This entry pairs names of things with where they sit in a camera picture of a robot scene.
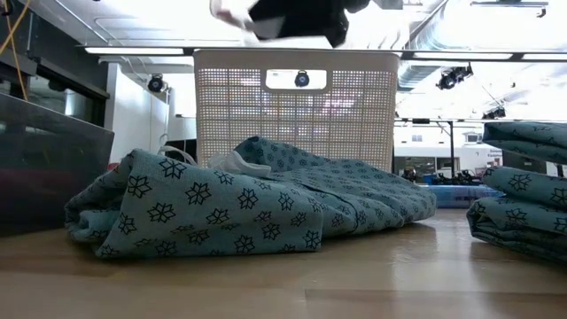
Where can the patterned teal hospital gown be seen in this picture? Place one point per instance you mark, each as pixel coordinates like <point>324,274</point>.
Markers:
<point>522,212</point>
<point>199,212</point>

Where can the white plastic laundry basket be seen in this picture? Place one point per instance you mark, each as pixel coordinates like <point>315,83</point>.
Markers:
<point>230,111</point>

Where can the black ceiling spotlight cluster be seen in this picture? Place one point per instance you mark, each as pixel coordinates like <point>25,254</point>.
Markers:
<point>454,75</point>

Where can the black background box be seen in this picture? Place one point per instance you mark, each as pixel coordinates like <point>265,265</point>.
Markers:
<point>181,148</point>

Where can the black background robot arms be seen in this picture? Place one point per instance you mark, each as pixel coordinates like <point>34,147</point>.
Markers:
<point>456,178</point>

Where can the grey translucent plastic tray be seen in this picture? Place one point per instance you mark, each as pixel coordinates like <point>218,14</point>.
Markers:
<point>44,146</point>

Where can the black ceiling camera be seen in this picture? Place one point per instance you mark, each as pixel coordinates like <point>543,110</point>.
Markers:
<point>155,83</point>
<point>302,79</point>

